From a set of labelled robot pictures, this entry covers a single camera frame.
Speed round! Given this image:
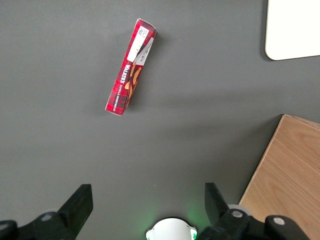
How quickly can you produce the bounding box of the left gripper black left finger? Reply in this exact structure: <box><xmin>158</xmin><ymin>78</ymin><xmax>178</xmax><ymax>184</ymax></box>
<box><xmin>0</xmin><ymin>184</ymin><xmax>94</xmax><ymax>240</ymax></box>

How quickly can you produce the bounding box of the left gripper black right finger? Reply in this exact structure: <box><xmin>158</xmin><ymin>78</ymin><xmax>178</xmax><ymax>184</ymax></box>
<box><xmin>197</xmin><ymin>182</ymin><xmax>310</xmax><ymax>240</ymax></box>

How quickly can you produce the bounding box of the red tartan cookie box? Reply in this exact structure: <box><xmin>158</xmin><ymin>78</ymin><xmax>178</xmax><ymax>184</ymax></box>
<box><xmin>104</xmin><ymin>17</ymin><xmax>158</xmax><ymax>118</ymax></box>

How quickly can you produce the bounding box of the cream plastic tray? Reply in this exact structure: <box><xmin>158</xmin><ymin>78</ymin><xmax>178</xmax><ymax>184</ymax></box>
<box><xmin>264</xmin><ymin>0</ymin><xmax>320</xmax><ymax>61</ymax></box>

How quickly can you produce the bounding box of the wooden drawer cabinet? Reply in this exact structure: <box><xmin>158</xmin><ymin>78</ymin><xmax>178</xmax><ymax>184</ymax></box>
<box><xmin>238</xmin><ymin>114</ymin><xmax>320</xmax><ymax>240</ymax></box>

